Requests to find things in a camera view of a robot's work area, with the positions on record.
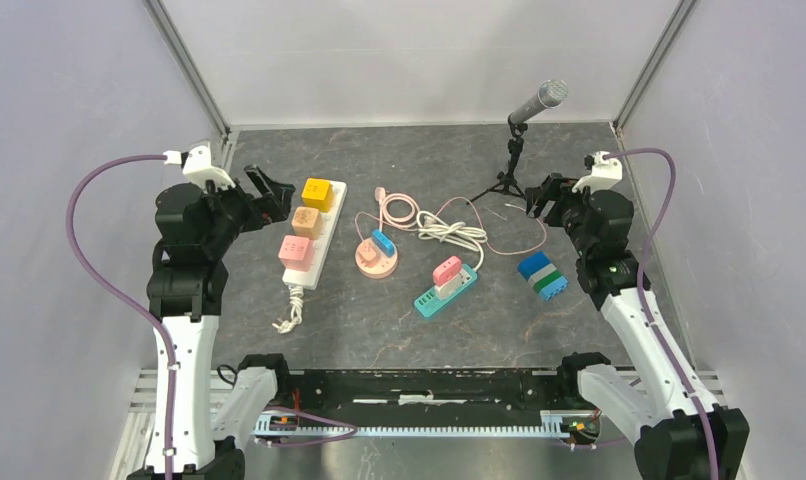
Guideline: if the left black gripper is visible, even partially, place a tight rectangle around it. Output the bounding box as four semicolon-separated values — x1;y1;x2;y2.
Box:
197;163;294;256

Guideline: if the white power strip cord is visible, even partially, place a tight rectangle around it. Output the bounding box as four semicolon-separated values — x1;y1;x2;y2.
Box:
272;284;305;335

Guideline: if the white plug adapter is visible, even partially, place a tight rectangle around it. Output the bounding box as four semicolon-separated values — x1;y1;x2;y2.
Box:
434;273;464;300

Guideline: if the grey microphone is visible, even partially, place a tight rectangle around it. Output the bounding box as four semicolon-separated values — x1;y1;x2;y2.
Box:
508;79;569;125

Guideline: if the blue plug adapter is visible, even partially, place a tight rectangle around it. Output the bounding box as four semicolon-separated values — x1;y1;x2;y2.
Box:
371;229;396;258

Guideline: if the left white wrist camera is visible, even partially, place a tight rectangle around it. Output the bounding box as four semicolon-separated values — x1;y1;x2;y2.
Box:
163;146;236;193

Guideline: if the yellow cube plug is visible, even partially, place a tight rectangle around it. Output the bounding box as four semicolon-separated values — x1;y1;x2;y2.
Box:
301;178;335;213

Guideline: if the pink cable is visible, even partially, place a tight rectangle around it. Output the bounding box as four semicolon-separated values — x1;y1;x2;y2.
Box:
353;187;549;258

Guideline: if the black tripod stand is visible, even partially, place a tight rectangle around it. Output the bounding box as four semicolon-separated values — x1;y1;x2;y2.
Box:
468;121;528;205

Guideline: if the teal power strip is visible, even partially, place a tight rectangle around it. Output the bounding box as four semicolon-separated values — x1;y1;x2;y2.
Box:
413;264;478;319

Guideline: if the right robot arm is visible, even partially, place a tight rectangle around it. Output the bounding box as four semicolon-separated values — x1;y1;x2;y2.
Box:
525;174;750;479

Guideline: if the orange cube plug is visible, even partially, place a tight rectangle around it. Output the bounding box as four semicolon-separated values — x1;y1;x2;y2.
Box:
291;206;324;240

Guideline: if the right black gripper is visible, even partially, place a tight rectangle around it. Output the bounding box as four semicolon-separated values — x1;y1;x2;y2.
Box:
524;173;606;257

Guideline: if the small pink plug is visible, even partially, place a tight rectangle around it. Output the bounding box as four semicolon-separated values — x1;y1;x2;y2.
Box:
356;240;379;268

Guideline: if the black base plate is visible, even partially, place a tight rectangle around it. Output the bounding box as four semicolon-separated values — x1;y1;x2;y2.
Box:
271;368;595;428

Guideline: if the white power strip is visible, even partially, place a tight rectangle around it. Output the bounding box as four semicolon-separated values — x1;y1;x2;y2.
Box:
282;180;347;290

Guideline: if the white coiled cable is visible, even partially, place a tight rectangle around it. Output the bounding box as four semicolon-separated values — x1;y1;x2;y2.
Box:
416;210;488;272

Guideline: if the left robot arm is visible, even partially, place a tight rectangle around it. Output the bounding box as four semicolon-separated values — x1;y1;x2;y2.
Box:
131;165;295;479

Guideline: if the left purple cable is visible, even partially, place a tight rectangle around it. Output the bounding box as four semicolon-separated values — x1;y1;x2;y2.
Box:
66;154;179;480

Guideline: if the pink plug adapter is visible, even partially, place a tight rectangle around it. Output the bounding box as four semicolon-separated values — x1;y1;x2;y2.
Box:
432;256;462;287

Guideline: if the blue white green block stack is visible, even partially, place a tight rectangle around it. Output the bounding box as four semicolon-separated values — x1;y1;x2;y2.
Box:
517;251;568;301

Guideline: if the pink cube plug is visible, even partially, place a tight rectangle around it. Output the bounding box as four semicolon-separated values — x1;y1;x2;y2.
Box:
278;235;315;272

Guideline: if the round pink socket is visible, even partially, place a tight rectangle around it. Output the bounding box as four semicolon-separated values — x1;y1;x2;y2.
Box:
355;245;398;279

